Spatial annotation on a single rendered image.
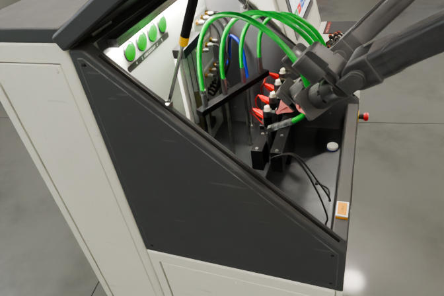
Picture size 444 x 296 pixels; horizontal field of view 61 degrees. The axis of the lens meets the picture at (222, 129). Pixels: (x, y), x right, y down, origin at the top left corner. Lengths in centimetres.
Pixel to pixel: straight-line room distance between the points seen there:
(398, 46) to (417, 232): 172
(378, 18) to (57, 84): 77
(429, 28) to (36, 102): 84
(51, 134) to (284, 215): 62
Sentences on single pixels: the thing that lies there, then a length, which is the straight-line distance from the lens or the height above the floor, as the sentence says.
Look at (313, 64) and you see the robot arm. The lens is 77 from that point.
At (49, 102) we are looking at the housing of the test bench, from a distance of 99.
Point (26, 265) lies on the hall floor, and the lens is 255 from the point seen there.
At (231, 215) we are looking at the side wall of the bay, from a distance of 95.
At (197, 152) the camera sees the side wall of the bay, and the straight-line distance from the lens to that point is 83.
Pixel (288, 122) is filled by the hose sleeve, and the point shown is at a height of 116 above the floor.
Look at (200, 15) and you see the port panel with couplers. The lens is 135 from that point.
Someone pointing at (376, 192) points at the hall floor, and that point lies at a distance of 247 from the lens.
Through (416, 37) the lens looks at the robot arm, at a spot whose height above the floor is 146.
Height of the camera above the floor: 172
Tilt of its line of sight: 35 degrees down
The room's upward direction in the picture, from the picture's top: 9 degrees counter-clockwise
